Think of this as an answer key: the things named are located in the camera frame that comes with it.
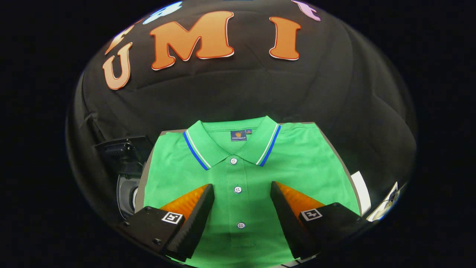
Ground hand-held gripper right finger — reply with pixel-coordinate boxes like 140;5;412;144
270;181;377;260

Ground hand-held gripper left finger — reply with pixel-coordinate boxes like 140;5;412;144
117;184;215;262

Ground green polo shirt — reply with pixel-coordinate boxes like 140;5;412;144
143;116;360;268

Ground grey cabinet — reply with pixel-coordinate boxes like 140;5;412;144
134;121;364;216

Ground white flat box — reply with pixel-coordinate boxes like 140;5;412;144
351;171;372;216

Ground white plastic strip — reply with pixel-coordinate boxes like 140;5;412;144
367;181;401;221

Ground black backdrop cloth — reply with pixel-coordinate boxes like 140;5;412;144
66;0;418;224

